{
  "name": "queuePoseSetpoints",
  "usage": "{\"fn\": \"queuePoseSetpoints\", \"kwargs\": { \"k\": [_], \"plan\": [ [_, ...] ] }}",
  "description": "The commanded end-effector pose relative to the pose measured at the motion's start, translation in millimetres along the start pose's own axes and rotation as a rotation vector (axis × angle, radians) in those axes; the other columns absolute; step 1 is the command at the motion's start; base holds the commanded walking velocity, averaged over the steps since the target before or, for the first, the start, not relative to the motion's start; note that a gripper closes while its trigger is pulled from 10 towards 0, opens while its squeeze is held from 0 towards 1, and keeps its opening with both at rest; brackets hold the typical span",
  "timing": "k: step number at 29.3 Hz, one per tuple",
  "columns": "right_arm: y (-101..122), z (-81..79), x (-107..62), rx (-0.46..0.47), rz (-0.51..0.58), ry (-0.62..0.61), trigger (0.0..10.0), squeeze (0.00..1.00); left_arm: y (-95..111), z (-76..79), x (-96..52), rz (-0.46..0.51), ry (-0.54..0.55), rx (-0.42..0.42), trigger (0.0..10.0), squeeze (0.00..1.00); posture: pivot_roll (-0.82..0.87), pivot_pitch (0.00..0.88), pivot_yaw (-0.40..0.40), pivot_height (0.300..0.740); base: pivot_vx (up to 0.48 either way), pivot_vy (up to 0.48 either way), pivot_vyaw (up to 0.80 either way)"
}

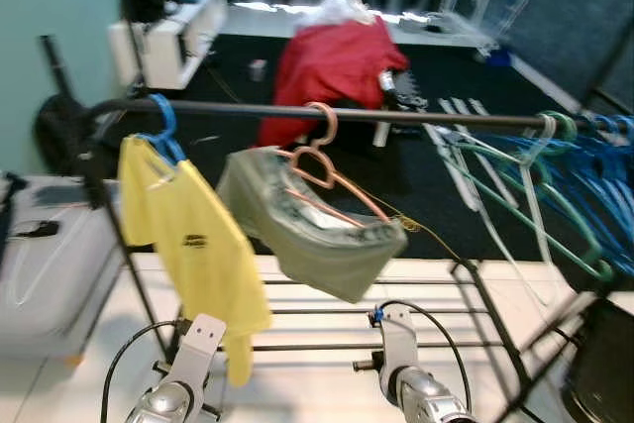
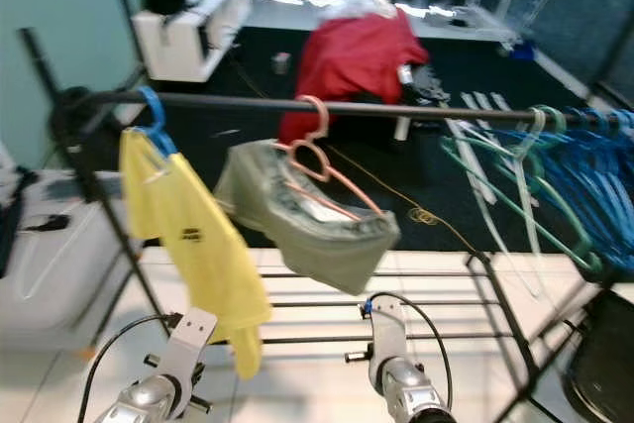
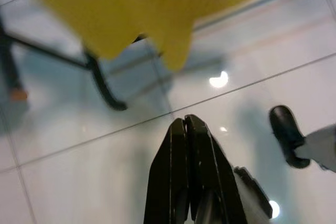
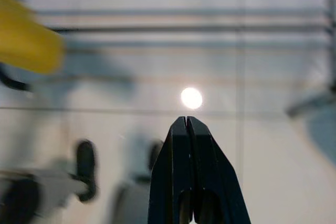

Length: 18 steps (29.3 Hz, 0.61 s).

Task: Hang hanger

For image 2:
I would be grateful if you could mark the black metal clothes rack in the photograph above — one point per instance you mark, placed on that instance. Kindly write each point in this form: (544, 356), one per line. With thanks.
(238, 102)

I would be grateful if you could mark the grey upholstered ottoman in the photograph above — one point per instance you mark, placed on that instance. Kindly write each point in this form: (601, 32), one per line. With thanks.
(59, 274)

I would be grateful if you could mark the yellow printed t-shirt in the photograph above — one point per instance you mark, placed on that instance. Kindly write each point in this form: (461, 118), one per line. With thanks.
(198, 235)

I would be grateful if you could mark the white plastic bag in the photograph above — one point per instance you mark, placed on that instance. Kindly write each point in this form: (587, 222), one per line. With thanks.
(357, 5)

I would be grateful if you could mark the grey green patterned garment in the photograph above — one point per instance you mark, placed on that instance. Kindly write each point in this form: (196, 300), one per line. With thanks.
(297, 225)

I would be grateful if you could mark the small grey cup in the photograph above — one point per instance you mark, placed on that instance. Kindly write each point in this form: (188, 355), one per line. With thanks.
(280, 63)

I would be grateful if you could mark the black folding chair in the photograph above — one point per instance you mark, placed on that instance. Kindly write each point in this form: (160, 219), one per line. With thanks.
(604, 359)

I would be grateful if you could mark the white shelf unit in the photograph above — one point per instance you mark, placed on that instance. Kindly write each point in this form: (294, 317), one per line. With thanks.
(198, 42)

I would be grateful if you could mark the black carpet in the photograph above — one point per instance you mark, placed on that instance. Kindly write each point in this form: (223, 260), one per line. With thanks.
(535, 86)

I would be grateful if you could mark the black remote control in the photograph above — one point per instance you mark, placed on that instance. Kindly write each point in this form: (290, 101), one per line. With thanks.
(50, 225)

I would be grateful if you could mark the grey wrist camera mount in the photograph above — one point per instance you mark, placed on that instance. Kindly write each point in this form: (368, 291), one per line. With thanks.
(193, 339)
(386, 329)

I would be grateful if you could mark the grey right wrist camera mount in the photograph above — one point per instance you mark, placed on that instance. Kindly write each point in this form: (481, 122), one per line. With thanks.
(386, 329)

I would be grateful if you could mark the green plastic hanger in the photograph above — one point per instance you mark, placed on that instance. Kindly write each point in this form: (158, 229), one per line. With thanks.
(560, 118)

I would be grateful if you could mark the red cloth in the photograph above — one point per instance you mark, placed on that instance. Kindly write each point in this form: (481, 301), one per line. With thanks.
(347, 61)

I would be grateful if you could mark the white low platform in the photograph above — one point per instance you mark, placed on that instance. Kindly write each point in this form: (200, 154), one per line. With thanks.
(287, 12)

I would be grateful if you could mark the blue plastic hanger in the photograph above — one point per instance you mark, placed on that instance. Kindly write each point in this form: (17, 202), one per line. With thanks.
(624, 180)
(599, 195)
(570, 185)
(158, 111)

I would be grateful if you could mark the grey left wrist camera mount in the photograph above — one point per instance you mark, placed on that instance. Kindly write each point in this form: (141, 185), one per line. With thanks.
(193, 339)

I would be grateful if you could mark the pink plastic hanger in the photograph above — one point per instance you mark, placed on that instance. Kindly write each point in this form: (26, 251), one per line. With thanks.
(324, 118)

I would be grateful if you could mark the black backpack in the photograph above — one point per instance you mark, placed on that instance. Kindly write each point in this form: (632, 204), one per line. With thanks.
(71, 126)

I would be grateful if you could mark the pale white plastic hanger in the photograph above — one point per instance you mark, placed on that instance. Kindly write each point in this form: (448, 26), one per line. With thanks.
(538, 124)

